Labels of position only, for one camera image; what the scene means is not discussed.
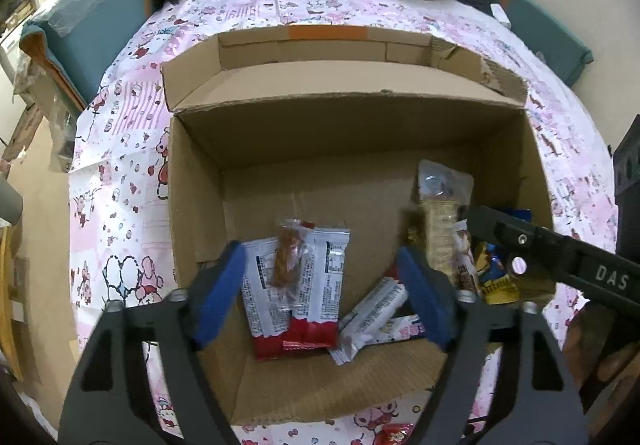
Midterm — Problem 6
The clear packet of brown snack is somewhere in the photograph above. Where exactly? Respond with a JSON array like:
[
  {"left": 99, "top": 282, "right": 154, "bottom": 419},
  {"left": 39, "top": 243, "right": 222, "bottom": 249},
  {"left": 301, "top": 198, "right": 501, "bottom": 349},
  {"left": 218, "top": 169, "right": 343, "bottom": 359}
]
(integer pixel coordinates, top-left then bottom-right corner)
[{"left": 271, "top": 217, "right": 315, "bottom": 292}]

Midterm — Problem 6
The teal cushion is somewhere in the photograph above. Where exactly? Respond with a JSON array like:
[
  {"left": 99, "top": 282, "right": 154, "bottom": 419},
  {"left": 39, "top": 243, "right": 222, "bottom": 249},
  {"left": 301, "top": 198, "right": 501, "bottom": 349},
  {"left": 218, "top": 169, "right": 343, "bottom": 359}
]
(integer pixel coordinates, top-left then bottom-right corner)
[{"left": 19, "top": 0, "right": 153, "bottom": 113}]

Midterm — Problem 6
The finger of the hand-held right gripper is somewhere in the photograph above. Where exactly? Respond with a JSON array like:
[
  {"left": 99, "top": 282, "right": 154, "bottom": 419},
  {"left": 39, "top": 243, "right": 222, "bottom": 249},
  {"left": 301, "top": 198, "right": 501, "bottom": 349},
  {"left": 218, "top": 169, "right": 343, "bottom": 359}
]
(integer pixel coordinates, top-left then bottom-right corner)
[{"left": 464, "top": 204, "right": 577, "bottom": 286}]

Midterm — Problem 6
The blue starred snack packet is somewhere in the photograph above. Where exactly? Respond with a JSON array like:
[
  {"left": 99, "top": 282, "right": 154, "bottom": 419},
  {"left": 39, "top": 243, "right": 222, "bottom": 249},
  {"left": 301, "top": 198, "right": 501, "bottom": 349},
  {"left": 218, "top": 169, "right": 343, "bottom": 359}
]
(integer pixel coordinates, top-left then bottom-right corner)
[{"left": 474, "top": 208, "right": 532, "bottom": 307}]

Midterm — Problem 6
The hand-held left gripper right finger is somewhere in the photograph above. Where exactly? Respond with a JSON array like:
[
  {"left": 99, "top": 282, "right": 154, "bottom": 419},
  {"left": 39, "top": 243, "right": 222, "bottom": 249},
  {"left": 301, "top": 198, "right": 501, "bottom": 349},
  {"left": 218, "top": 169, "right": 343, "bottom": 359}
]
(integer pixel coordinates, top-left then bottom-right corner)
[{"left": 395, "top": 244, "right": 589, "bottom": 445}]

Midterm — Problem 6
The cardboard box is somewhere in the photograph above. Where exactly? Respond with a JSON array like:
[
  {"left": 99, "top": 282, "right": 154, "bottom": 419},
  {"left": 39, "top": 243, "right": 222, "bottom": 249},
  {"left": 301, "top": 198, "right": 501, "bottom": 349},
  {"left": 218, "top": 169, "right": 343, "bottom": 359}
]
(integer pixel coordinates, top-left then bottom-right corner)
[{"left": 160, "top": 24, "right": 557, "bottom": 427}]

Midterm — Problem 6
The clear cracker packet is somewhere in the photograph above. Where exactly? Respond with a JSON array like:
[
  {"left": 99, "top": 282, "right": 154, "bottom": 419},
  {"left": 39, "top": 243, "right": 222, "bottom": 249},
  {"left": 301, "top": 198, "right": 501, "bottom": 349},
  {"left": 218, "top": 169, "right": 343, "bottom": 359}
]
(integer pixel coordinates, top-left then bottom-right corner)
[{"left": 409, "top": 159, "right": 475, "bottom": 277}]

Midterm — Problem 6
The white and red snack packet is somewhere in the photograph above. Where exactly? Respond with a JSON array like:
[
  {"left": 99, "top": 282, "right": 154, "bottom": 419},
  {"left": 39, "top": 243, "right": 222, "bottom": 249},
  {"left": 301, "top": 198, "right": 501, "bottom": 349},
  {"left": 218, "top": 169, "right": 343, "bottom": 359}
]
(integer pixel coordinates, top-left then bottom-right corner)
[
  {"left": 281, "top": 224, "right": 352, "bottom": 352},
  {"left": 241, "top": 237, "right": 297, "bottom": 363}
]

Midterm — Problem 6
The small white box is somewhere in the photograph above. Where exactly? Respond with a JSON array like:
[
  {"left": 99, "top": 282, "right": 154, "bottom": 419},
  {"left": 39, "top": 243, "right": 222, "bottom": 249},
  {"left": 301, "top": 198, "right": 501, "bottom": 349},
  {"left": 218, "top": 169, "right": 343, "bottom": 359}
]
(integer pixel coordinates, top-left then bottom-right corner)
[{"left": 491, "top": 2, "right": 512, "bottom": 30}]

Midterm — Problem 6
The teal cushion board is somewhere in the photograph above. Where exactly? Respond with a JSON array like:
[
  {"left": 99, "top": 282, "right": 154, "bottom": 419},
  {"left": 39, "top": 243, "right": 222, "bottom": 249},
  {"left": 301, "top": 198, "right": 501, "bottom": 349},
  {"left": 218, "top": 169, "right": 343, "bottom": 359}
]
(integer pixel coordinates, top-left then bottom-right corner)
[{"left": 449, "top": 0, "right": 595, "bottom": 87}]

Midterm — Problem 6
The white snack bar packet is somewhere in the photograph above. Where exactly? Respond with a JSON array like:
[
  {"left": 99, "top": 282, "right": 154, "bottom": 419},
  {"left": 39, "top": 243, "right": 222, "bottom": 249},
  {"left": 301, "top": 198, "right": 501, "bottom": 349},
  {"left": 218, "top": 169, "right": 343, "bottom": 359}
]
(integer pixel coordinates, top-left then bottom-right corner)
[{"left": 328, "top": 276, "right": 412, "bottom": 367}]

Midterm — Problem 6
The small red snack packet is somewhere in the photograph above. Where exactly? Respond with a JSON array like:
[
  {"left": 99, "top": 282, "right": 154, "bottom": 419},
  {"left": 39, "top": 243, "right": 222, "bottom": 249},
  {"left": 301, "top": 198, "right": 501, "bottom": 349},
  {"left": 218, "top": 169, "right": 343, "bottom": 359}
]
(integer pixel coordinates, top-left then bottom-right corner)
[{"left": 374, "top": 421, "right": 417, "bottom": 445}]

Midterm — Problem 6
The pink and white snack packet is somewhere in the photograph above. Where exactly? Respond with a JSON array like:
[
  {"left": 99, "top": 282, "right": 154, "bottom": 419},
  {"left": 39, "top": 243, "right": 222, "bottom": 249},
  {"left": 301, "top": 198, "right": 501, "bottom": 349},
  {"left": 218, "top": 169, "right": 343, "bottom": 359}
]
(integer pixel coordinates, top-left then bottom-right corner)
[{"left": 384, "top": 314, "right": 428, "bottom": 342}]

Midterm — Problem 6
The pink printed bed sheet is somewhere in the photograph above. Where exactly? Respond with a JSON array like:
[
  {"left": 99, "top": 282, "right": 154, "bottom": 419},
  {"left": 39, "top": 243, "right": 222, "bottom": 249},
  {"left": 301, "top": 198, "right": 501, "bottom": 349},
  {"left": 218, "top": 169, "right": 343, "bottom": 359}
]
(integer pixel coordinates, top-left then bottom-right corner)
[{"left": 67, "top": 0, "right": 619, "bottom": 445}]

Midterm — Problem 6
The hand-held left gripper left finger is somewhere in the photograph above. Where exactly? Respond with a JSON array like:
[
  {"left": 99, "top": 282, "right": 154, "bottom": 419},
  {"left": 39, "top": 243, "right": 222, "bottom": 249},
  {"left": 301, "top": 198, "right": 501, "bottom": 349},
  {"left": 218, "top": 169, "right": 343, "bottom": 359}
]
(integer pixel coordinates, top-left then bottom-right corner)
[{"left": 60, "top": 240, "right": 247, "bottom": 445}]

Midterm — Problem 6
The person's right hand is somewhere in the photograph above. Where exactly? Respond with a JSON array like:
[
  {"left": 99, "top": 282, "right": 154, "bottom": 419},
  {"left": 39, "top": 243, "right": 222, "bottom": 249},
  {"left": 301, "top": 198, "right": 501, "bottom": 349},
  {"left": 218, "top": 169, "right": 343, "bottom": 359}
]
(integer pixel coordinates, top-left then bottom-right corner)
[{"left": 566, "top": 306, "right": 640, "bottom": 403}]

